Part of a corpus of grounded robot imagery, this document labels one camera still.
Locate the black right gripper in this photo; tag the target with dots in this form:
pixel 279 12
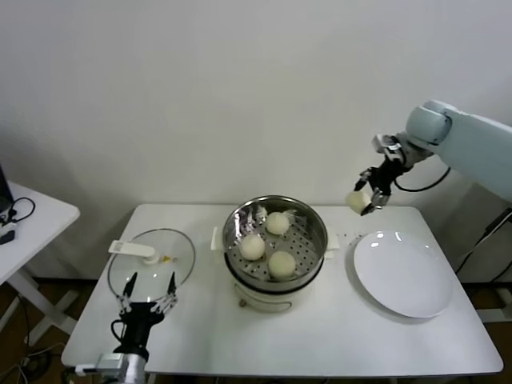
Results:
pixel 385 176

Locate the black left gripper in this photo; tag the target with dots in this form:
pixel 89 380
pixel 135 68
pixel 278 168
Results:
pixel 138 324

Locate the white steamed baozi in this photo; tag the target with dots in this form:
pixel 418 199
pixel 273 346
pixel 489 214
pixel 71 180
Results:
pixel 357 202
pixel 277 223
pixel 253 247
pixel 281 264

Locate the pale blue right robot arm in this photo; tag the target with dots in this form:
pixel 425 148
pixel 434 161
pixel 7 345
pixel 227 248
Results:
pixel 472 144

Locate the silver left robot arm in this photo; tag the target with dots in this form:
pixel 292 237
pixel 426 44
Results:
pixel 138 368

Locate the stainless steel steamer basket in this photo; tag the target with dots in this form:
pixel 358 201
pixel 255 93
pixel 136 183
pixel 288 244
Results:
pixel 304 248

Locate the white round plate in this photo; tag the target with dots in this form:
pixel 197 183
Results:
pixel 400 276

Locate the white electric pot base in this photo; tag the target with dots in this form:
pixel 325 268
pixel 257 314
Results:
pixel 268 300

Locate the small white black adapter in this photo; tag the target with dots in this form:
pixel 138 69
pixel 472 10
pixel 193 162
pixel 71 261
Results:
pixel 7 237

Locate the black monitor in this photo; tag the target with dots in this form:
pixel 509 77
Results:
pixel 5 188

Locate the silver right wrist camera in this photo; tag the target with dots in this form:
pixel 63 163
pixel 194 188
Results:
pixel 386 145

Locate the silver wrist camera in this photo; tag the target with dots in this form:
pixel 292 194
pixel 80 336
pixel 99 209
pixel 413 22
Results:
pixel 111 362
pixel 386 145

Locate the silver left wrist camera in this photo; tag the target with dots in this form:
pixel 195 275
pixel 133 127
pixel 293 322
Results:
pixel 111 362

